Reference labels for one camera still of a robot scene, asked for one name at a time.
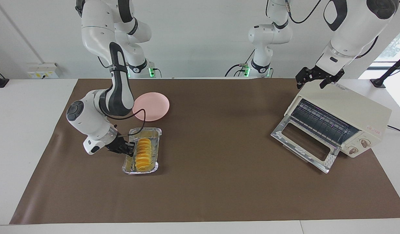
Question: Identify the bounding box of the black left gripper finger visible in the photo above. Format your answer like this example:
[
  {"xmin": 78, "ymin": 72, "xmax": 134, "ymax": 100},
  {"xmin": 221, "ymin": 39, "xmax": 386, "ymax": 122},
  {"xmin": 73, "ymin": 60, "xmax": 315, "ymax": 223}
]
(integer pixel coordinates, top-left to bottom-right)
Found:
[
  {"xmin": 295, "ymin": 67, "xmax": 313, "ymax": 89},
  {"xmin": 319, "ymin": 74, "xmax": 345, "ymax": 89}
]

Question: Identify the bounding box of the glass and chrome oven door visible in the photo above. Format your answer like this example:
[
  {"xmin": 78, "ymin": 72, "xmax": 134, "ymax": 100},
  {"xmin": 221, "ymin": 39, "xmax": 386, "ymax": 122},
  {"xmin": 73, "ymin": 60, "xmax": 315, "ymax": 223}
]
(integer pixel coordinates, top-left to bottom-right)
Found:
[{"xmin": 271, "ymin": 115, "xmax": 342, "ymax": 174}]

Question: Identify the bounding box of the pink round plate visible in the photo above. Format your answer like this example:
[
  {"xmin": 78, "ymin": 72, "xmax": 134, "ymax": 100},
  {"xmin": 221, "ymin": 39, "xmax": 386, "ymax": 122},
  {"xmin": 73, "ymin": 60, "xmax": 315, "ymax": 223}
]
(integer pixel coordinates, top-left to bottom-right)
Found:
[{"xmin": 132, "ymin": 92, "xmax": 170, "ymax": 122}]

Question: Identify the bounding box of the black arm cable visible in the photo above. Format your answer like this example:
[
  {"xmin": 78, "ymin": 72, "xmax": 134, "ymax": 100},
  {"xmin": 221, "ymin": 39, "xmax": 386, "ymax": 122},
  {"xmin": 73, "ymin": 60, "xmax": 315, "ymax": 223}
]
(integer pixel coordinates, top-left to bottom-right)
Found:
[
  {"xmin": 266, "ymin": 0, "xmax": 322, "ymax": 25},
  {"xmin": 98, "ymin": 55, "xmax": 147, "ymax": 137}
]

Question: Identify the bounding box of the white toaster oven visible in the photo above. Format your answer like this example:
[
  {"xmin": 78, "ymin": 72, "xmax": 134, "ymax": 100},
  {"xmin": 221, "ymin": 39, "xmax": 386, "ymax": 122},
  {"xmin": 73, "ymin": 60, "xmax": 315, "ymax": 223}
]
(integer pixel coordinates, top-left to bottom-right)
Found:
[{"xmin": 284, "ymin": 82, "xmax": 393, "ymax": 159}]

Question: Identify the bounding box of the aluminium foil tray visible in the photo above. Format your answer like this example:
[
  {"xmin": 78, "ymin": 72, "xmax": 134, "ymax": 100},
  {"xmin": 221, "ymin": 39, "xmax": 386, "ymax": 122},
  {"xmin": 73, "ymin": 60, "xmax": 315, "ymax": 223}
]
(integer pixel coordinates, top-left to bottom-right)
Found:
[{"xmin": 122, "ymin": 127, "xmax": 162, "ymax": 175}]

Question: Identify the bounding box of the black table stand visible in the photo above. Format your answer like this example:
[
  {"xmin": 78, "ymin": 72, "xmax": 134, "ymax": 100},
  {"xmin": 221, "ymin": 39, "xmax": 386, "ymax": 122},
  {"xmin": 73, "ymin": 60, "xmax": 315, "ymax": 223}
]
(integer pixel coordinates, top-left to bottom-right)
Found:
[{"xmin": 370, "ymin": 52, "xmax": 400, "ymax": 88}]

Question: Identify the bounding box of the metal oven wire rack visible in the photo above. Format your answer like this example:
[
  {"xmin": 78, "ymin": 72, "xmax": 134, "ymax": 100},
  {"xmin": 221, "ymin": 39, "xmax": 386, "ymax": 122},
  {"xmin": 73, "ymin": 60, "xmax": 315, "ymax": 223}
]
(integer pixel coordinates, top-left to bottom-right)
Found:
[{"xmin": 293, "ymin": 99, "xmax": 358, "ymax": 147}]

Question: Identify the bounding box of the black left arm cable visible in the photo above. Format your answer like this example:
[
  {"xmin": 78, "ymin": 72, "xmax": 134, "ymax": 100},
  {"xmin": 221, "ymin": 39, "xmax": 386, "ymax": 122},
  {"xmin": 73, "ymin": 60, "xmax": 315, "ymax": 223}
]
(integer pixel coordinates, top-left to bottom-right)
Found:
[{"xmin": 266, "ymin": 0, "xmax": 322, "ymax": 25}]

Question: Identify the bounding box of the window with greenery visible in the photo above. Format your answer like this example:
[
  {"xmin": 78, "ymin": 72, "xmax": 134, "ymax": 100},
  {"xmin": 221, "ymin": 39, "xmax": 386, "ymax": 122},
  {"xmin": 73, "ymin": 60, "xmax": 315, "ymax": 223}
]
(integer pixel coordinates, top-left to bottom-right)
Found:
[{"xmin": 373, "ymin": 25, "xmax": 400, "ymax": 69}]

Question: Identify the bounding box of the white wall socket box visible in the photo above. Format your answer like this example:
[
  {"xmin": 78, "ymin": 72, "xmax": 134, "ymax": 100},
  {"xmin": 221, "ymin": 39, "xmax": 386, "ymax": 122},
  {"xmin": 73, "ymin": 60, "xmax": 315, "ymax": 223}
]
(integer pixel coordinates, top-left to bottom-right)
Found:
[{"xmin": 27, "ymin": 63, "xmax": 59, "ymax": 79}]

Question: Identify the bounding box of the brown paper table mat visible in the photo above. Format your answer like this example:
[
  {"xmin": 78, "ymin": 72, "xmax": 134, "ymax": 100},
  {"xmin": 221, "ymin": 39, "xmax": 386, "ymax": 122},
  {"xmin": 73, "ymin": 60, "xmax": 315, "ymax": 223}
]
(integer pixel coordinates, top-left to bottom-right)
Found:
[{"xmin": 9, "ymin": 78, "xmax": 400, "ymax": 225}]

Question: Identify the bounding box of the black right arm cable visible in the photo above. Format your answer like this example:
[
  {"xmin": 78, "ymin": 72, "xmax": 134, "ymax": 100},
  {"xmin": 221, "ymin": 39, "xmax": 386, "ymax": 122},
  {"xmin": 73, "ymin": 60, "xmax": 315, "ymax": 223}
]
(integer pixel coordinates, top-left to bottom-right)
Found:
[{"xmin": 98, "ymin": 55, "xmax": 147, "ymax": 137}]

